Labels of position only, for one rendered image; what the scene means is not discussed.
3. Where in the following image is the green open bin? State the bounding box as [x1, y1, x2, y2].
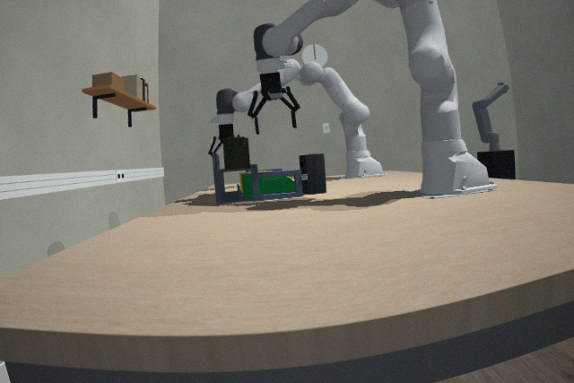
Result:
[241, 174, 295, 199]

